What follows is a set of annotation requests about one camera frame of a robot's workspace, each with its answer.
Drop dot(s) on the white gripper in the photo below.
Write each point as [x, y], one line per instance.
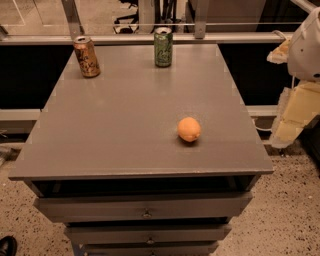
[306, 53]

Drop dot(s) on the green soda can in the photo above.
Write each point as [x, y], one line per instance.
[163, 46]

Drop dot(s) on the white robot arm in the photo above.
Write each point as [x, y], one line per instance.
[311, 133]

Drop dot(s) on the orange-brown soda can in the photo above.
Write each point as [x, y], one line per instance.
[86, 56]

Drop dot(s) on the grey metal railing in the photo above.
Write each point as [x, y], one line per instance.
[59, 22]

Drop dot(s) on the orange fruit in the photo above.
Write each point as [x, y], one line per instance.
[189, 129]

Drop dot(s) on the top grey drawer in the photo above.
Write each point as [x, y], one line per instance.
[143, 207]

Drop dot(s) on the grey drawer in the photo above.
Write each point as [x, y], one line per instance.
[143, 207]
[157, 249]
[147, 234]

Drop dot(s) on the black office chair base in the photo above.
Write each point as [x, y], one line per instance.
[127, 24]

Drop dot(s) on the grey drawer cabinet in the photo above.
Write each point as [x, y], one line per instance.
[116, 134]

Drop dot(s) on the bottom grey drawer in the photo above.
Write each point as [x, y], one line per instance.
[157, 249]

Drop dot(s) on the middle grey drawer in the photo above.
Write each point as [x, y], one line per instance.
[147, 234]

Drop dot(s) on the black shoe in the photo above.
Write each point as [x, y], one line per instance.
[8, 246]

